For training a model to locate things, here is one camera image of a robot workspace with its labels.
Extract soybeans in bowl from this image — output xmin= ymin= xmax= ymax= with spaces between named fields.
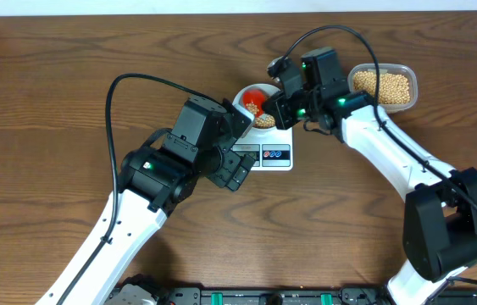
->
xmin=254 ymin=114 xmax=275 ymax=129

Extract clear plastic container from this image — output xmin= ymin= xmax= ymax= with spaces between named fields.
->
xmin=347 ymin=64 xmax=419 ymax=114

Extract left black cable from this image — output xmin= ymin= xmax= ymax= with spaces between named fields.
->
xmin=53 ymin=73 xmax=222 ymax=305

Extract right black cable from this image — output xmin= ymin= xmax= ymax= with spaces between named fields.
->
xmin=275 ymin=24 xmax=477 ymax=287

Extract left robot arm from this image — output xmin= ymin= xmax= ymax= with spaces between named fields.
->
xmin=38 ymin=95 xmax=254 ymax=304

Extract grey bowl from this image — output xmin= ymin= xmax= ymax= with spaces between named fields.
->
xmin=232 ymin=83 xmax=291 ymax=138

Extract soybeans in scoop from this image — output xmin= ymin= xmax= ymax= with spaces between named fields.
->
xmin=246 ymin=103 xmax=262 ymax=117

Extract red measuring scoop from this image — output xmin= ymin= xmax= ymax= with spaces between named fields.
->
xmin=241 ymin=88 xmax=267 ymax=116

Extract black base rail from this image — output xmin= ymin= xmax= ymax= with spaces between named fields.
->
xmin=106 ymin=287 xmax=477 ymax=305

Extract white kitchen scale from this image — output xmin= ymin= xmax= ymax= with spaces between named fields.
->
xmin=232 ymin=129 xmax=293 ymax=171

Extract black cable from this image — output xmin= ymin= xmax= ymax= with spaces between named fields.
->
xmin=53 ymin=73 xmax=222 ymax=305
xmin=275 ymin=24 xmax=477 ymax=287

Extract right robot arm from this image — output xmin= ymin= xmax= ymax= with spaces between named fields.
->
xmin=263 ymin=47 xmax=477 ymax=304

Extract soybeans in container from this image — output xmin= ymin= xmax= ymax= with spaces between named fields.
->
xmin=352 ymin=71 xmax=411 ymax=104

